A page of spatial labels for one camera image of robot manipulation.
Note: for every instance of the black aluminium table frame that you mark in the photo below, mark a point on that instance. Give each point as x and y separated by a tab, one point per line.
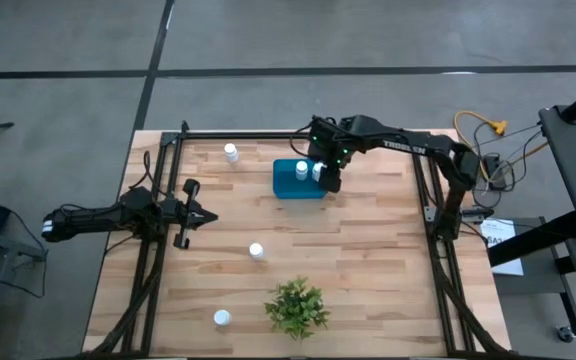
243	135

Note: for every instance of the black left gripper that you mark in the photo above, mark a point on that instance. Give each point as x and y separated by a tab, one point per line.
178	212

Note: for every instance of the white paper sheet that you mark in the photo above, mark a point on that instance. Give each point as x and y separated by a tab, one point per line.
510	267

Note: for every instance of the grey metal stand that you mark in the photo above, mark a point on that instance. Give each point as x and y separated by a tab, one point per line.
3	245

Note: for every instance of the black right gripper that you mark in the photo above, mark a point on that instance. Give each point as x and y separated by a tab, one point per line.
332	177

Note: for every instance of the white pill bottle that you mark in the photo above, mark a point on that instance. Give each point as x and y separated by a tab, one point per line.
230	151
256	250
222	317
317	171
301	169

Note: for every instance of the blue plastic basket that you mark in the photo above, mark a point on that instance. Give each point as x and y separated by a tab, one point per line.
288	187

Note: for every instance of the black power strip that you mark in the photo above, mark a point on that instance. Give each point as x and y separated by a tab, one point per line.
494	165

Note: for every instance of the green plant in white pot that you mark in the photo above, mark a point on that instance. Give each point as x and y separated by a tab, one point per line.
295	307

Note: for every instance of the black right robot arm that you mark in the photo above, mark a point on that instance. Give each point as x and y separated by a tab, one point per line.
408	145

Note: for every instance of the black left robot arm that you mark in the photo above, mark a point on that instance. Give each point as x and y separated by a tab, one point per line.
93	217

